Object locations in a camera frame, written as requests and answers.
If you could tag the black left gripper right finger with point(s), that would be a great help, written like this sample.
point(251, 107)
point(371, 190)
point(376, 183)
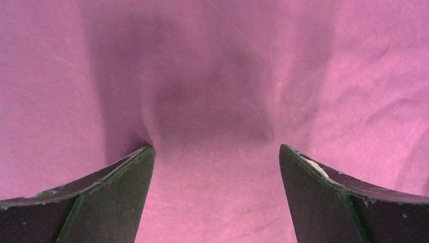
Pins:
point(327, 205)

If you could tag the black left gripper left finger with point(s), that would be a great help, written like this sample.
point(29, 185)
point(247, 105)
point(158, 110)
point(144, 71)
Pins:
point(105, 206)

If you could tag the maroon cloth wrap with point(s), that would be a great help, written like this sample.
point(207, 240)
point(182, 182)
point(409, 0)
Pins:
point(216, 87)

